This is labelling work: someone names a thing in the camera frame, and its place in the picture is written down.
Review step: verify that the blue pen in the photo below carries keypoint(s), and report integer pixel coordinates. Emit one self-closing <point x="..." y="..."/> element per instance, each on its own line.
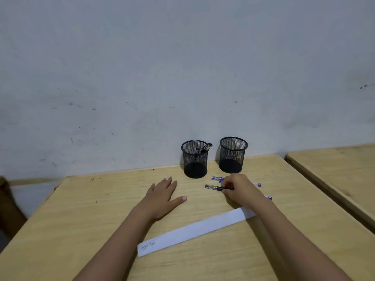
<point x="269" y="198"/>
<point x="216" y="178"/>

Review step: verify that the black mesh cup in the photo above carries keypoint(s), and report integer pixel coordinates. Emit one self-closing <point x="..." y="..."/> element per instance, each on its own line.
<point x="194" y="169"/>
<point x="231" y="163"/>

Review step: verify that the person's right forearm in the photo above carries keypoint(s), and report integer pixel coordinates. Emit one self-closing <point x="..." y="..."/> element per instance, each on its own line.
<point x="293" y="248"/>

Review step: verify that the person's left forearm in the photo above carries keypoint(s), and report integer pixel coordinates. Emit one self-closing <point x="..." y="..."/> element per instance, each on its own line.
<point x="114" y="248"/>

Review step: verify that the person's right hand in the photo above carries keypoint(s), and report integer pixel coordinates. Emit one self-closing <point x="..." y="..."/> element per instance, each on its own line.
<point x="244" y="191"/>

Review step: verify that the dark wooden side table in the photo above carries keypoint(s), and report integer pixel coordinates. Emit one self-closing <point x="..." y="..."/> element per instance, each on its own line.
<point x="8" y="207"/>

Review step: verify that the black pen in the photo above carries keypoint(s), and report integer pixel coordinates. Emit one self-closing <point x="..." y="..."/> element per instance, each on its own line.
<point x="197" y="149"/>
<point x="214" y="187"/>
<point x="207" y="147"/>

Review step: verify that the white paper strip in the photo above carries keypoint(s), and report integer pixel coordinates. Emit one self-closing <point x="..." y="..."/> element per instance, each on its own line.
<point x="190" y="232"/>

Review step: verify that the light wooden side table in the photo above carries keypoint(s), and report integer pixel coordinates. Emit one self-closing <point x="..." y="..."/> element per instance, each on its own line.
<point x="337" y="172"/>

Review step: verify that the person's left hand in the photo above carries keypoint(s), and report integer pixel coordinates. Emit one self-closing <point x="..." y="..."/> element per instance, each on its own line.
<point x="161" y="199"/>

